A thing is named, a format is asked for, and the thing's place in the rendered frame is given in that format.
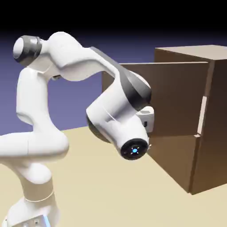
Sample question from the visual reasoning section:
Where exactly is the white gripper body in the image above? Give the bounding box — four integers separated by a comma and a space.
136, 106, 155, 133

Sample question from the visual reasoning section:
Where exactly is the brown wooden wide door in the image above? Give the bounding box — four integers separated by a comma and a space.
102, 61, 209, 137

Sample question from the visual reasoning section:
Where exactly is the brown wooden narrow door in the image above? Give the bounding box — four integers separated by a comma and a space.
148, 133, 201, 194

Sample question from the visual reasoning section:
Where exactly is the brown wooden cabinet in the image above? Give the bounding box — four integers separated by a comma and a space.
148, 44, 227, 196

